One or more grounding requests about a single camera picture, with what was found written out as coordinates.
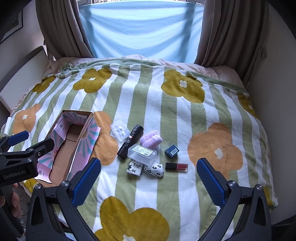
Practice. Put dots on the striped floral blanket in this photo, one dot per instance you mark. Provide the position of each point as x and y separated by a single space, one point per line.
202 116

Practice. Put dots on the red lipstick tube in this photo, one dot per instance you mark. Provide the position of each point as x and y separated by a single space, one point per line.
176 167

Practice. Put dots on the person's left hand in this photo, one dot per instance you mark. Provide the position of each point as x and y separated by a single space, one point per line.
15 200

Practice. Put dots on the white patterned sock roll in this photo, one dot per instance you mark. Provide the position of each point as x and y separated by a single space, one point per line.
155 169

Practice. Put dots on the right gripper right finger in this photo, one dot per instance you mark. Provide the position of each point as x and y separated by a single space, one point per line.
254 222

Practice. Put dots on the clear cotton swab box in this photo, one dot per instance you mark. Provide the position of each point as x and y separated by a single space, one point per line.
142 154

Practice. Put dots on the white headboard cushion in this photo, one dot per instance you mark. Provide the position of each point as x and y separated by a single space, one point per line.
25 74

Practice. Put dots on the light blue sheer curtain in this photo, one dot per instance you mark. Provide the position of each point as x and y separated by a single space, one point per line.
168 30

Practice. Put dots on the clear floss pick case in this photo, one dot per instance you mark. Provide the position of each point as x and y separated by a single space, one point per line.
120 130

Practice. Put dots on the left brown curtain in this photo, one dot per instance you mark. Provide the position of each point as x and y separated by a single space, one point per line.
62 29

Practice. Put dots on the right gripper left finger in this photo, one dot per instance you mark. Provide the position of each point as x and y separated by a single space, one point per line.
42 221

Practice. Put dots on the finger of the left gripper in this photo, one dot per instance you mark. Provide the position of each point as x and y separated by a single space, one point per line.
40 149
8 141

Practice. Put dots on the brown curtain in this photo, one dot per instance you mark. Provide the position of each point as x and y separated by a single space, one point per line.
62 29
233 34

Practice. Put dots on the right brown curtain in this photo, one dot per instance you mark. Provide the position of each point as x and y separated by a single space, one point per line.
233 34

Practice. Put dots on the small blue box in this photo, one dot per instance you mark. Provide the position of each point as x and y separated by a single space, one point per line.
171 151

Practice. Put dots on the white tissue pack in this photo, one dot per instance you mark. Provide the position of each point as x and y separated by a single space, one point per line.
135 168

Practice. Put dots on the cardboard box with pink lining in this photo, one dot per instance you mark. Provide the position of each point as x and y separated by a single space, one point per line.
74 134

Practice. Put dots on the black trash bag roll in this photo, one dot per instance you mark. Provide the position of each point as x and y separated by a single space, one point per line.
132 139

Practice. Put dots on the pink fluffy headband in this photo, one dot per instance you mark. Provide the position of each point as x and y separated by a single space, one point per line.
151 140

